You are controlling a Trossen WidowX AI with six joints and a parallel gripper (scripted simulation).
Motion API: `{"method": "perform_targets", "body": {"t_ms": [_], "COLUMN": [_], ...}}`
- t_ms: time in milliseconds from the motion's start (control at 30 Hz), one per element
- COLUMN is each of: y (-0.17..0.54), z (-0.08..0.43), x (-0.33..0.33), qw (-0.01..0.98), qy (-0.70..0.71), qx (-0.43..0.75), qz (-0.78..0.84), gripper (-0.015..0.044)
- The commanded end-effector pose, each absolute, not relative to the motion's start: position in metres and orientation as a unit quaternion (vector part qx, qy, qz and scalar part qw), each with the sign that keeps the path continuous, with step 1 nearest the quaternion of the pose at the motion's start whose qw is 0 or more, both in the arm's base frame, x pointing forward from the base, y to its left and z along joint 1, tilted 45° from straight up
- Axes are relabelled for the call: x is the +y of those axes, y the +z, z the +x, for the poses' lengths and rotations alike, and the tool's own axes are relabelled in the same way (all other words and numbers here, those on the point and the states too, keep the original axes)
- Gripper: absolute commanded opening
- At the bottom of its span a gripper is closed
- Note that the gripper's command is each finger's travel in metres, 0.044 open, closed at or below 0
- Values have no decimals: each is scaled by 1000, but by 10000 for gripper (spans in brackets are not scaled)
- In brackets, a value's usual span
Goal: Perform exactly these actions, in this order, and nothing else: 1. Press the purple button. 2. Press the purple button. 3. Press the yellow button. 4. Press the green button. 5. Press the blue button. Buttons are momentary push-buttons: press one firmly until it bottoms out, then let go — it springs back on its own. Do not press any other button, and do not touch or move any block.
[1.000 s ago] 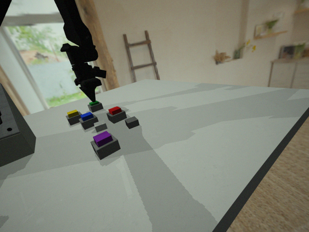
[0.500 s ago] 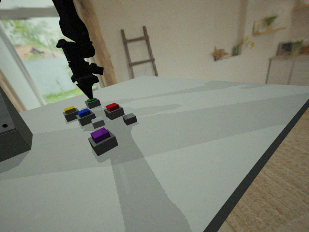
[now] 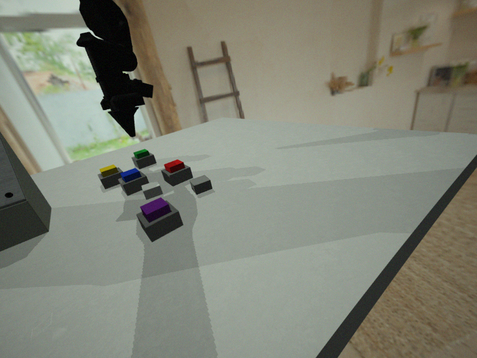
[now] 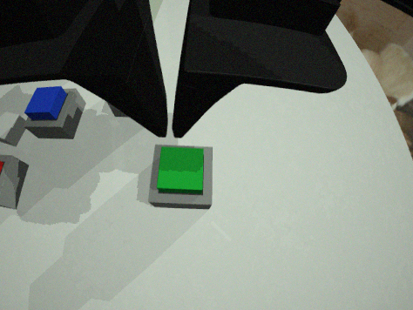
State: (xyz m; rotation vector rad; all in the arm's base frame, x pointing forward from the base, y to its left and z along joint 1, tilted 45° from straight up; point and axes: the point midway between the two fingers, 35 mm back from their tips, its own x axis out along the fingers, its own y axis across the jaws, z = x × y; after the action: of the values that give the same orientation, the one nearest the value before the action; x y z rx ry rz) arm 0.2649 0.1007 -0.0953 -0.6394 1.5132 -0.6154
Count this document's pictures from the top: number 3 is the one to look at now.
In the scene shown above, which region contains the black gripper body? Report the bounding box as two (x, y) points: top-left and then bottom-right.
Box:
(95, 68), (145, 111)

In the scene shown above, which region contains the green button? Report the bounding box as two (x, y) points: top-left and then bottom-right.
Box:
(132, 149), (156, 169)

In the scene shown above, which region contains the blue button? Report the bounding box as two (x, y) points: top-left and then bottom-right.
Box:
(118, 168), (149, 196)

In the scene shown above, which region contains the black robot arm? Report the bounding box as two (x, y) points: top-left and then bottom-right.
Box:
(76, 0), (153, 99)

